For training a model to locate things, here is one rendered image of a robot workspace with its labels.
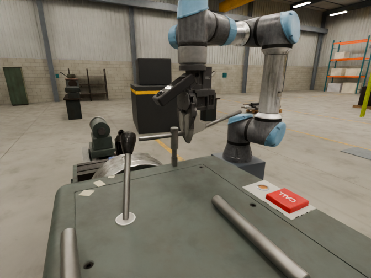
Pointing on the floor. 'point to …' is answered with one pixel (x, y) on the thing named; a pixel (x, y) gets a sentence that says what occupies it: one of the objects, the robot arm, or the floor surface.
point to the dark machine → (159, 113)
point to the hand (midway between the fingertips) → (185, 138)
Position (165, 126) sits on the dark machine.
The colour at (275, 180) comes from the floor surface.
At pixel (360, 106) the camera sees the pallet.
